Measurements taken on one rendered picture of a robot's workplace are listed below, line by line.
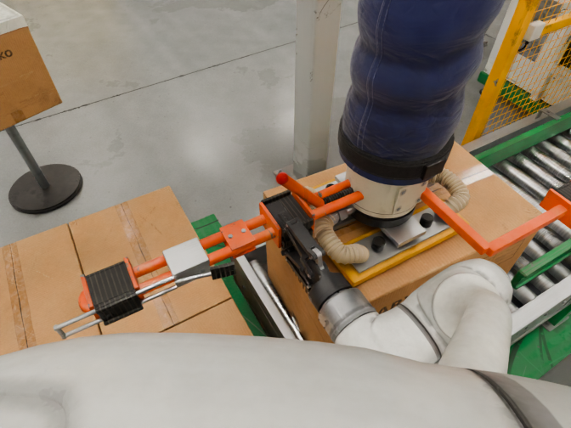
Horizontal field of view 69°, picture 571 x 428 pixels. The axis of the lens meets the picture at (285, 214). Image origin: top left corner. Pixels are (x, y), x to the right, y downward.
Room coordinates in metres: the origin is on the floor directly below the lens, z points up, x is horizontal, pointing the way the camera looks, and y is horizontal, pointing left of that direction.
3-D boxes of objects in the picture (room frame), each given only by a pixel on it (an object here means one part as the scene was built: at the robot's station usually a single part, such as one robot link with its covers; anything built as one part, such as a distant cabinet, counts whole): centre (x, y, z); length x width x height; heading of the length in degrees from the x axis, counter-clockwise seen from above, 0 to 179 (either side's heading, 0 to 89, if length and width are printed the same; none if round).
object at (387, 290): (0.73, -0.30, 0.75); 0.60 x 0.40 x 0.40; 116
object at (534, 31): (1.54, -0.93, 1.02); 0.06 x 0.03 x 0.06; 120
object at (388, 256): (0.60, -0.27, 0.98); 0.34 x 0.10 x 0.05; 119
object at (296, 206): (0.56, 0.00, 1.09); 0.10 x 0.08 x 0.06; 29
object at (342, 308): (0.35, -0.10, 1.08); 0.09 x 0.06 x 0.09; 120
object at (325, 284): (0.41, -0.07, 1.08); 0.09 x 0.07 x 0.08; 30
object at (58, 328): (0.37, 0.23, 1.09); 0.31 x 0.03 x 0.05; 119
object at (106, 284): (0.39, 0.31, 1.09); 0.08 x 0.07 x 0.05; 119
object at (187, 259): (0.45, 0.18, 1.08); 0.07 x 0.07 x 0.04; 29
